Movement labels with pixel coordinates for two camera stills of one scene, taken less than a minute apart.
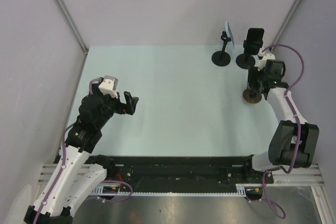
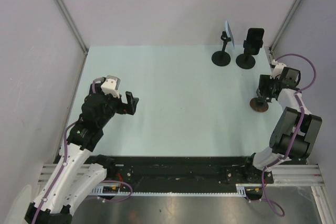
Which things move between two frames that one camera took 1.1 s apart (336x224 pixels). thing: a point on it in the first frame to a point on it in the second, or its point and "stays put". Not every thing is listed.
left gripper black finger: [133, 107] stays put
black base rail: [125, 171] stays put
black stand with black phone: [252, 44] stays put
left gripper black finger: [128, 97] stays put
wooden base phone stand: [251, 96] to [258, 105]
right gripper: [253, 73] to [265, 80]
